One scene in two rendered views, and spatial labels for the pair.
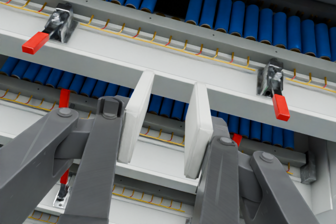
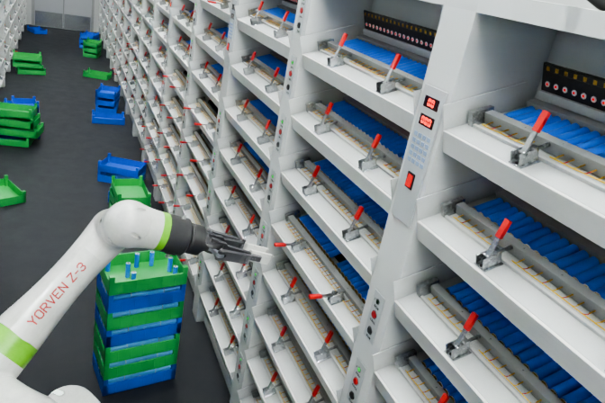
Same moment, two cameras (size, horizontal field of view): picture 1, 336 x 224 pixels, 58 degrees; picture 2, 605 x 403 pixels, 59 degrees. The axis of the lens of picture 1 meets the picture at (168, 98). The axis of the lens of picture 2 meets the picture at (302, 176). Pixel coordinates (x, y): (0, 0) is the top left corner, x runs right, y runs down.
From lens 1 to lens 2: 134 cm
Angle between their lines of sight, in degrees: 58
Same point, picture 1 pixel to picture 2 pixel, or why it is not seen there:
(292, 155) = not seen: hidden behind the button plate
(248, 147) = (343, 353)
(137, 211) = (298, 380)
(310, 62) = (354, 298)
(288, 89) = (341, 306)
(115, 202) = (294, 368)
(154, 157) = (307, 331)
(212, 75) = (322, 285)
